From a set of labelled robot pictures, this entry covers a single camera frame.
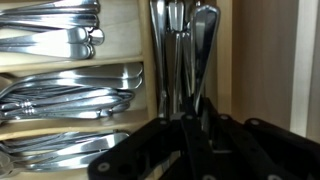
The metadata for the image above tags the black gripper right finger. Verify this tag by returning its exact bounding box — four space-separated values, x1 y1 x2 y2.
201 98 320 180

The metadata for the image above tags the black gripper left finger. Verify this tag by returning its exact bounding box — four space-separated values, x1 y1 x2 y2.
87 115 200 180

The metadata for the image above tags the open wooden drawer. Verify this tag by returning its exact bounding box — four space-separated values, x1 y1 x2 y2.
217 0 320 142

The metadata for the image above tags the right wooden cutlery tray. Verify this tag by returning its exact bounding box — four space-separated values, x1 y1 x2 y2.
0 0 233 180

